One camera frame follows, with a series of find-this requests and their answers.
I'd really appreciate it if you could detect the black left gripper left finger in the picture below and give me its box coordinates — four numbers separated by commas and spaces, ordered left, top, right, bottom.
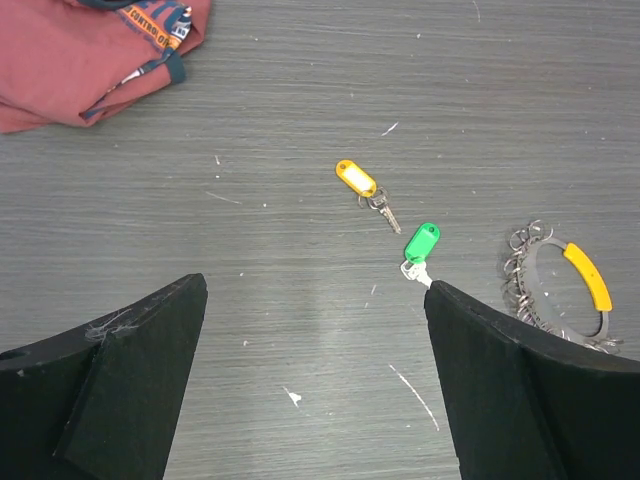
1, 273, 208, 479

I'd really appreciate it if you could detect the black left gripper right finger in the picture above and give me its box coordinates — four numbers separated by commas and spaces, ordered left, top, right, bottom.
424, 280, 639, 479

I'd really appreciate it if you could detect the large keyring with yellow grip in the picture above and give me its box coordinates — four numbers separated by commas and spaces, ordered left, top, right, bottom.
502, 220, 623, 354

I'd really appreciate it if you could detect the key with green tag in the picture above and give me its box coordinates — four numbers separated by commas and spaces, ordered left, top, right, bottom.
400, 223, 441, 290

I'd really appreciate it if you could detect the key with yellow tag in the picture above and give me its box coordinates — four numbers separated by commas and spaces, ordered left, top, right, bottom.
335, 159, 401, 234

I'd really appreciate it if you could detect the crumpled dusty red garment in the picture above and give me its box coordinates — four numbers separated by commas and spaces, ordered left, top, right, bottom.
1, 1, 213, 134

